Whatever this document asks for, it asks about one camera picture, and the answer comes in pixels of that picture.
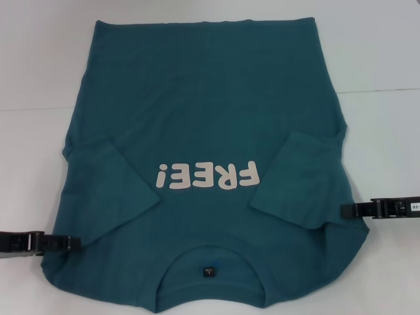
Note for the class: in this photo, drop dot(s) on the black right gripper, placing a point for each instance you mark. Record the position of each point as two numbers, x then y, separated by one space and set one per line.
397 207

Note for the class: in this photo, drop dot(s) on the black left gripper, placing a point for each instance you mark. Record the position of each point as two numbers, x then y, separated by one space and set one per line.
19 244

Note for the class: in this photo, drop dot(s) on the teal t-shirt with FREE print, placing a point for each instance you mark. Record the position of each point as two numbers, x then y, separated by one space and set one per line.
203 98

